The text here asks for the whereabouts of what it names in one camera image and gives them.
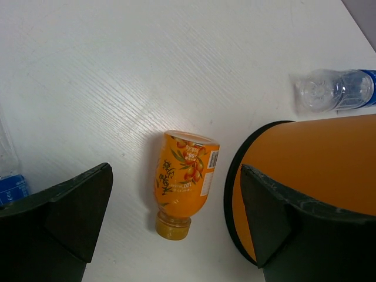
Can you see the clear pepsi bottle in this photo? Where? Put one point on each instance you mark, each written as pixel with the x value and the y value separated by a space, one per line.
pixel 326 90

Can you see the small orange juice bottle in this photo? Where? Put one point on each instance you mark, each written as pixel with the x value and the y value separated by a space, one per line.
pixel 182 182

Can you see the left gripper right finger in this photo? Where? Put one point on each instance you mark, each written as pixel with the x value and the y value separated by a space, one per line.
pixel 299 238

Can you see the water bottle blue label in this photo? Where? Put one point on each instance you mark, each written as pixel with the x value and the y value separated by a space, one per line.
pixel 13 184

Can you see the orange cylindrical bin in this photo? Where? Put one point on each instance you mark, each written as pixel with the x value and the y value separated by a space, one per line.
pixel 331 160

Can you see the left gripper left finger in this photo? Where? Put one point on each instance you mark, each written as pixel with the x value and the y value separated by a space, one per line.
pixel 51 235

